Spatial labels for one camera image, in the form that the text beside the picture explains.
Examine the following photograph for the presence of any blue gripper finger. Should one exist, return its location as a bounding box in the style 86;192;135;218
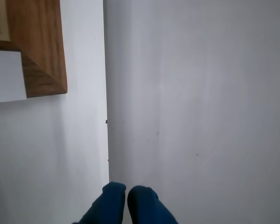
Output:
72;182;127;224
127;185;179;224

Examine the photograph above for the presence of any brown wooden frame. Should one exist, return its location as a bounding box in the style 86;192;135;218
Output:
0;0;68;98

